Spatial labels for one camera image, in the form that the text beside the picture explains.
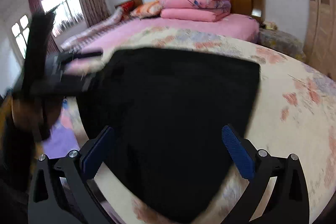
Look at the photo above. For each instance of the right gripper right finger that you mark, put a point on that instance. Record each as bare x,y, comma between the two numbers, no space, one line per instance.
289,200

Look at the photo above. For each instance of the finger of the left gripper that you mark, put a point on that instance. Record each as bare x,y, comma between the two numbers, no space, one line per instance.
80,55

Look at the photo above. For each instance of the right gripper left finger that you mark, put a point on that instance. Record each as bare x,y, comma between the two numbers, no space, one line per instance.
47,200

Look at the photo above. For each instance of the black pants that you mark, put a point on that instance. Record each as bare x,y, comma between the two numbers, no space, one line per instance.
167,109

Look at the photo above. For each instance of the striped floral quilt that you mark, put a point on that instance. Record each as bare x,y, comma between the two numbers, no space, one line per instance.
81,40

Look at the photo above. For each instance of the pink bed sheet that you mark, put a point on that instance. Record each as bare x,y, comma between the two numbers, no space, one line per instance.
217,37

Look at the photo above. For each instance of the purple floral cloth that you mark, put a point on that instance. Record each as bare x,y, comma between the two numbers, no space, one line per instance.
62,137

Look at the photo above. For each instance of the window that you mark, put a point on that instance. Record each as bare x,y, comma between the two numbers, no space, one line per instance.
68,17

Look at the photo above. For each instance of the red pillow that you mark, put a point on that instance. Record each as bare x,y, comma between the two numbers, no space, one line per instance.
128,7

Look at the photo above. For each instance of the floral cream blanket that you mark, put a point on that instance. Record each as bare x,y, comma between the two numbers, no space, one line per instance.
295,112

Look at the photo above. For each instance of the small wooden headboard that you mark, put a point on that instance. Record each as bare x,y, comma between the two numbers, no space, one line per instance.
135,3

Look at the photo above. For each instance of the orange floral pillow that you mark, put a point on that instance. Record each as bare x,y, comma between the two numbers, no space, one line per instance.
147,10

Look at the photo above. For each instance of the folded pink quilt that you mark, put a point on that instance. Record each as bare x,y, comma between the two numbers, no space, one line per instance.
195,10

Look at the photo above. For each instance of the floral covered nightstand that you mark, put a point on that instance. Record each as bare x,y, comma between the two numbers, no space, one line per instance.
282,42

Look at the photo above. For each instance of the wooden wardrobe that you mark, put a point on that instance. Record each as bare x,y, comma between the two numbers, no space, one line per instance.
319,44

